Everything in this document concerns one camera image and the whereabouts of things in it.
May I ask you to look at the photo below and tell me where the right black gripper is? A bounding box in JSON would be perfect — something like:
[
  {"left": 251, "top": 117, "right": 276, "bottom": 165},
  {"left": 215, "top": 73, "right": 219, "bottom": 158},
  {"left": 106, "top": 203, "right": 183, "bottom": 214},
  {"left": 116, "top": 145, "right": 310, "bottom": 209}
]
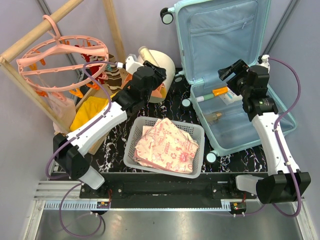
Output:
[{"left": 217, "top": 59, "right": 251, "bottom": 98}]

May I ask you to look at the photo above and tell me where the pink toy washing machine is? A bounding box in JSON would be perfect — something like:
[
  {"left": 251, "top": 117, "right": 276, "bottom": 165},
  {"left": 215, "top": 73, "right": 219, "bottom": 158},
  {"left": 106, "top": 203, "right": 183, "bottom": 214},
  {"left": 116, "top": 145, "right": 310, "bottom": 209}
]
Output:
[{"left": 138, "top": 49, "right": 176, "bottom": 103}]

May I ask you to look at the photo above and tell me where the cream cosmetic bottle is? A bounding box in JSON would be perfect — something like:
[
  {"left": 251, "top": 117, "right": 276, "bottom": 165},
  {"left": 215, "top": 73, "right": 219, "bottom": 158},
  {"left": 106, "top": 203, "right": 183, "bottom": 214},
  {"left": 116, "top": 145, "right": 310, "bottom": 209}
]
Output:
[{"left": 138, "top": 46, "right": 159, "bottom": 67}]

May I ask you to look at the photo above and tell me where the white cosmetic box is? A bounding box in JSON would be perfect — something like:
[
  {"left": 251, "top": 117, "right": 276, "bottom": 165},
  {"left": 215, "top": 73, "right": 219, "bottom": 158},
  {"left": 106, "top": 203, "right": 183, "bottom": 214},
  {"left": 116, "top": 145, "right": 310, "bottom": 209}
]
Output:
[{"left": 219, "top": 89, "right": 243, "bottom": 105}]

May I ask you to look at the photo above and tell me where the orange capped tube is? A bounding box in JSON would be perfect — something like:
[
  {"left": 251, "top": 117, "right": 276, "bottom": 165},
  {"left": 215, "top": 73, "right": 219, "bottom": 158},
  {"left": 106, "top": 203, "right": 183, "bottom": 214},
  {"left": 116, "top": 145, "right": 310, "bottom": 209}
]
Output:
[{"left": 212, "top": 86, "right": 228, "bottom": 97}]

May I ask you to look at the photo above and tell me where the light blue ribbed suitcase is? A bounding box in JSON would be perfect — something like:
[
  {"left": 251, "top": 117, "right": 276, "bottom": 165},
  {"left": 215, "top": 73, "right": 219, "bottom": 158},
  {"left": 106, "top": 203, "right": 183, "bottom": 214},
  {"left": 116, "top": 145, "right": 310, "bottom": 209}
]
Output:
[{"left": 160, "top": 0, "right": 297, "bottom": 168}]

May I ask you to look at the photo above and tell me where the small clear glass bottle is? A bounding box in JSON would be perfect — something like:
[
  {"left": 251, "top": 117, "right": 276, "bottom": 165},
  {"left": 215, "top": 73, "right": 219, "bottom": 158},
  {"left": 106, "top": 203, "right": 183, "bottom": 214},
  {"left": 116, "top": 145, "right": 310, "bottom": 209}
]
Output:
[{"left": 204, "top": 112, "right": 223, "bottom": 123}]

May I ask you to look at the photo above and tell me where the cream pink cartoon print cloth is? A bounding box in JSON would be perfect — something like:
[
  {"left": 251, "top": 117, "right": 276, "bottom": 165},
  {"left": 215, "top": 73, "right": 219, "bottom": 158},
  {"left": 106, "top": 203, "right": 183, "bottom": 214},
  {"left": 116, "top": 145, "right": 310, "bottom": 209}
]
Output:
[{"left": 133, "top": 118, "right": 199, "bottom": 174}]

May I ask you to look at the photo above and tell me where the white perforated plastic basket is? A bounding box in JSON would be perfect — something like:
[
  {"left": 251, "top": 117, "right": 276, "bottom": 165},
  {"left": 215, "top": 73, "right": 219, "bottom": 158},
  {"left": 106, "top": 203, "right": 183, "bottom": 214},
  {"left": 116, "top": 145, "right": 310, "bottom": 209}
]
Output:
[{"left": 123, "top": 117, "right": 205, "bottom": 179}]

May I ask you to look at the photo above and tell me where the pale green tube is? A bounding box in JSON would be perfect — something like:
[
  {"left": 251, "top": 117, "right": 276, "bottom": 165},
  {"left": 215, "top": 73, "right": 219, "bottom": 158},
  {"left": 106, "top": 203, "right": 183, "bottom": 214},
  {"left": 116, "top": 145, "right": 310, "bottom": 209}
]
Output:
[{"left": 195, "top": 93, "right": 215, "bottom": 103}]

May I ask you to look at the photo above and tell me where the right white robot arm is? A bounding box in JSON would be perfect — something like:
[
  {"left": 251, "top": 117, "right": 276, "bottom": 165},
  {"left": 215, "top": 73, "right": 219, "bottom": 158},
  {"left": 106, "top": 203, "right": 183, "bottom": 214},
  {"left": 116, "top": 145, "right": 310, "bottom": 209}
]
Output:
[{"left": 218, "top": 59, "right": 311, "bottom": 204}]

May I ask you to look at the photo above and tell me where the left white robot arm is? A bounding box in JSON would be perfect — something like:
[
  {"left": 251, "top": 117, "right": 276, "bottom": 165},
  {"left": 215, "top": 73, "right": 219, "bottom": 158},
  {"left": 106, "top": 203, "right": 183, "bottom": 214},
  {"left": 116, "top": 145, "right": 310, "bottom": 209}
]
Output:
[{"left": 53, "top": 60, "right": 167, "bottom": 198}]

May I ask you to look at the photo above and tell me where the brown striped sock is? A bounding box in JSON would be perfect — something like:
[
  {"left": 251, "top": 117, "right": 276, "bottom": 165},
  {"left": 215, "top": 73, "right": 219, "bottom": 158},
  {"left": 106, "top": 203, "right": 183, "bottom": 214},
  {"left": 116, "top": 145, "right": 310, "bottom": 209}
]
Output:
[{"left": 104, "top": 64, "right": 122, "bottom": 93}]

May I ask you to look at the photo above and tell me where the red hanging sock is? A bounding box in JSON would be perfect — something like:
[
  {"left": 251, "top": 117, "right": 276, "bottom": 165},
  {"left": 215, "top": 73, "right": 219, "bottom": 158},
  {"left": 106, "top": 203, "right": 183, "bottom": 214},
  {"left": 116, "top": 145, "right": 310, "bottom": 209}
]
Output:
[{"left": 76, "top": 44, "right": 108, "bottom": 75}]

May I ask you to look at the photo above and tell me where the yellow cloth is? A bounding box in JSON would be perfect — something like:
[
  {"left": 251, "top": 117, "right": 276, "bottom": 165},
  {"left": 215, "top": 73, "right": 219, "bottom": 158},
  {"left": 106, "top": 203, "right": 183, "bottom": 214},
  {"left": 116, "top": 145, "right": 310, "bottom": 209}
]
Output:
[{"left": 70, "top": 96, "right": 109, "bottom": 132}]

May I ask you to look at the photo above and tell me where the pink round clip hanger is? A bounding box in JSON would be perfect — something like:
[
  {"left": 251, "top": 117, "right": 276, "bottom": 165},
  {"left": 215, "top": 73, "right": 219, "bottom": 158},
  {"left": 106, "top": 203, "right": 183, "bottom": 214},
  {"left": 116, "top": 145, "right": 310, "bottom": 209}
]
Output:
[{"left": 16, "top": 28, "right": 109, "bottom": 95}]

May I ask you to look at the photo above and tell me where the black marble pattern mat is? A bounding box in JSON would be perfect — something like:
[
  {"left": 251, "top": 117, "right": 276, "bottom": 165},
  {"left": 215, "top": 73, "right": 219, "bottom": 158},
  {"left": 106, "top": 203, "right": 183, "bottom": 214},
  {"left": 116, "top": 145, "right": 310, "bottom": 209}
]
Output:
[{"left": 51, "top": 67, "right": 268, "bottom": 174}]

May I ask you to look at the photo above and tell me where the translucent plastic bag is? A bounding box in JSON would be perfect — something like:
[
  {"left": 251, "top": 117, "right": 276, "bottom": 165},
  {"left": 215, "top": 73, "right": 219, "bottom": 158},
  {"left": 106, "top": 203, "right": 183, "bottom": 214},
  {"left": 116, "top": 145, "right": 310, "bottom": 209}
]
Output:
[{"left": 47, "top": 92, "right": 76, "bottom": 130}]

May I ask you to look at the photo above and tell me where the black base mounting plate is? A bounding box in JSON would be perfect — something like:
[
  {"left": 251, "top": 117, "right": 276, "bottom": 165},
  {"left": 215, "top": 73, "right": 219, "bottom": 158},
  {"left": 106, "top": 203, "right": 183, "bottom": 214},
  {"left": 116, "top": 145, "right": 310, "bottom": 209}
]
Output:
[{"left": 79, "top": 173, "right": 256, "bottom": 209}]

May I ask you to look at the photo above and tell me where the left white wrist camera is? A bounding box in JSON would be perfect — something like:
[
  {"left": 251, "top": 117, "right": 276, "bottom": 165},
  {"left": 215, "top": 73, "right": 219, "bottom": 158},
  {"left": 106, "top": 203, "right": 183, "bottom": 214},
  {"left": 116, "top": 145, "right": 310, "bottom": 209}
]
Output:
[{"left": 125, "top": 54, "right": 143, "bottom": 75}]

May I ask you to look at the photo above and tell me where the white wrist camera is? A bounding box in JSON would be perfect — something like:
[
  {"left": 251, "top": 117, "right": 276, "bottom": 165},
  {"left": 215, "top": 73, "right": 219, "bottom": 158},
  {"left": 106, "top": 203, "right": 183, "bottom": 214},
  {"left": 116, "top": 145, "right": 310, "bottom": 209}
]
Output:
[
  {"left": 257, "top": 54, "right": 270, "bottom": 69},
  {"left": 125, "top": 54, "right": 143, "bottom": 75}
]

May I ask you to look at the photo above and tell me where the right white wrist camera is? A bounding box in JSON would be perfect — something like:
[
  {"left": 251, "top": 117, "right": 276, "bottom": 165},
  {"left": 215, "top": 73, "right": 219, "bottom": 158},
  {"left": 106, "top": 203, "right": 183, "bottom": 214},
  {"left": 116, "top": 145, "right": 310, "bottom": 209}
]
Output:
[{"left": 257, "top": 54, "right": 270, "bottom": 69}]

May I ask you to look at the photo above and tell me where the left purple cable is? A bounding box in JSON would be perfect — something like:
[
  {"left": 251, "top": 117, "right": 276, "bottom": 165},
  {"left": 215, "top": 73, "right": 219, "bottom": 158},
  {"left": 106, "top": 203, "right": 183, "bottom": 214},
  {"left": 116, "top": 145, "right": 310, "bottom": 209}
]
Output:
[{"left": 44, "top": 61, "right": 123, "bottom": 238}]

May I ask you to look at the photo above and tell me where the wooden clothes rack frame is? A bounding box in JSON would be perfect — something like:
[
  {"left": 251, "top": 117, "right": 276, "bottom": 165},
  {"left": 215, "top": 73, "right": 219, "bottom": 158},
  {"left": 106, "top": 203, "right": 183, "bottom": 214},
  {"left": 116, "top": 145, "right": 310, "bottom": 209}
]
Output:
[{"left": 0, "top": 0, "right": 133, "bottom": 156}]

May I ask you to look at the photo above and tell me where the aluminium rail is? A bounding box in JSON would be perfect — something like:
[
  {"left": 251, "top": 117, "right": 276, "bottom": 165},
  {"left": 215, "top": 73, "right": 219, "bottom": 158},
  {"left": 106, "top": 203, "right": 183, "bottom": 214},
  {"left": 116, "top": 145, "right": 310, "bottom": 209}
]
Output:
[{"left": 33, "top": 181, "right": 306, "bottom": 201}]

